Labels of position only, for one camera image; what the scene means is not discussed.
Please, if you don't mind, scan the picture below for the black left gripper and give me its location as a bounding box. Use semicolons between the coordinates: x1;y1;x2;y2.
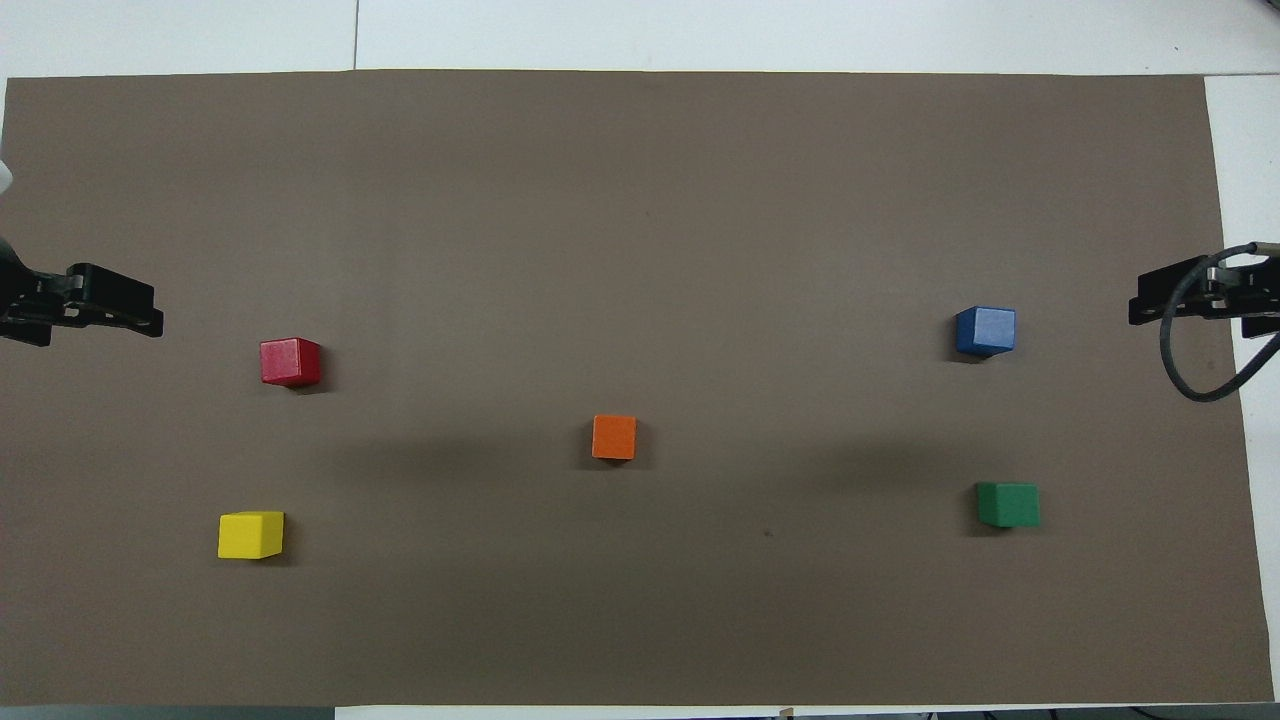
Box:
0;238;164;348

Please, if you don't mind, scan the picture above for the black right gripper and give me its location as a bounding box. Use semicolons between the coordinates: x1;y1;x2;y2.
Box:
1129;255;1280;341

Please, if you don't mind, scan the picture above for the red wooden block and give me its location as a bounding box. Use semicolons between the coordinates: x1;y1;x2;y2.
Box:
260;338;323;388

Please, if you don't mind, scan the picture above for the blue wooden block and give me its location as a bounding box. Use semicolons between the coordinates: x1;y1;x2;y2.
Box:
955;306;1017;358

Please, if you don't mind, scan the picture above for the yellow wooden block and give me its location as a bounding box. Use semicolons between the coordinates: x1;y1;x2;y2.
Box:
218;511;285;560

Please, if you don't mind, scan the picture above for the green wooden block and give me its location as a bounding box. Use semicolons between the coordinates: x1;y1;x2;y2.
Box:
976;482;1041;528

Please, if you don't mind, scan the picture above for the orange wooden block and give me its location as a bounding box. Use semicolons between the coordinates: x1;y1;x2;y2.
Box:
591;415;638;461

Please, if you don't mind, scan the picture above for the brown table mat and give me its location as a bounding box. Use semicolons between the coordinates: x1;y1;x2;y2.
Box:
0;70;1274;707

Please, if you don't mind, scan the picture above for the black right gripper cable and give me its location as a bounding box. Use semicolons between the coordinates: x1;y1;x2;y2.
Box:
1159;243;1280;403

